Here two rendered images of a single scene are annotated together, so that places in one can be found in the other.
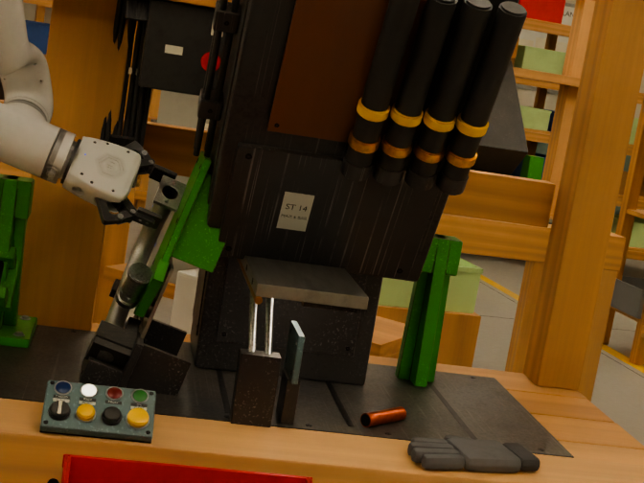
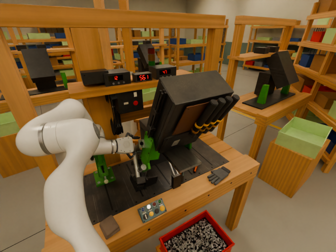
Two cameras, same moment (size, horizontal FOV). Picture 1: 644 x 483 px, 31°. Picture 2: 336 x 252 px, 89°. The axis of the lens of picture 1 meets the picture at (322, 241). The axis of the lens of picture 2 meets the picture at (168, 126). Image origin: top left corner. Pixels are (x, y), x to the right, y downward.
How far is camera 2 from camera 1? 1.05 m
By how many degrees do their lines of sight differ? 27
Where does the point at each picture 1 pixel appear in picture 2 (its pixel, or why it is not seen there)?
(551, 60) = (146, 33)
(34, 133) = (106, 147)
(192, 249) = (153, 157)
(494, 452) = (223, 173)
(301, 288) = (188, 167)
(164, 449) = (169, 211)
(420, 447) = (211, 179)
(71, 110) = (101, 120)
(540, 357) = not seen: hidden behind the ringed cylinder
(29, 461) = (143, 229)
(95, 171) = (124, 148)
